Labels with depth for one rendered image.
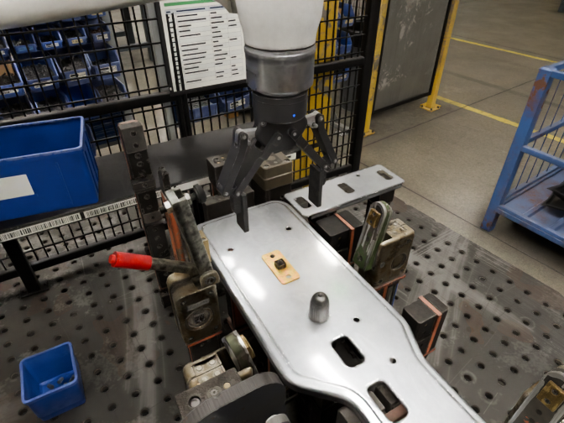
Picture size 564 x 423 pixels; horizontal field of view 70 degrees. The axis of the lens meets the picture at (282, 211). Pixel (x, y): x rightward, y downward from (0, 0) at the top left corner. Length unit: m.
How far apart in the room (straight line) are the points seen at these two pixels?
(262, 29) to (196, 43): 0.60
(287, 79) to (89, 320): 0.84
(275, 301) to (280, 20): 0.43
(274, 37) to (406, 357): 0.47
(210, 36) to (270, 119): 0.59
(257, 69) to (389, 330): 0.43
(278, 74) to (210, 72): 0.62
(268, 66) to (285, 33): 0.04
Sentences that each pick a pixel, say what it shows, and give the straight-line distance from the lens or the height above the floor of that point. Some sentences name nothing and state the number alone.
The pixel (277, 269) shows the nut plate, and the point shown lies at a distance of 0.74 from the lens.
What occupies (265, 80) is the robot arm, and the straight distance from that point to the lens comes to 0.52.
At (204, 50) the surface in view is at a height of 1.24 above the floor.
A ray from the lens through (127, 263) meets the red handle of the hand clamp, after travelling 0.60.
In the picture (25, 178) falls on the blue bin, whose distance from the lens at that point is 0.92.
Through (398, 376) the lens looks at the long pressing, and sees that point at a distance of 0.64.
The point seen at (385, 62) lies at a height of 0.56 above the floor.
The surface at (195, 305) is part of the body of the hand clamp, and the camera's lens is 0.67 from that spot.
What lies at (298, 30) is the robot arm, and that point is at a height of 1.42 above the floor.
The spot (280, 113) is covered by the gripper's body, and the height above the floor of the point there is 1.31.
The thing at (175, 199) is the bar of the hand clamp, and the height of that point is 1.21.
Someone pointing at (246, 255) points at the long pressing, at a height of 1.00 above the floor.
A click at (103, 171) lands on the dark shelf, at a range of 1.05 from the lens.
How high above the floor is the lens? 1.52
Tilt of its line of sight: 36 degrees down
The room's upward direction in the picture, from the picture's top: straight up
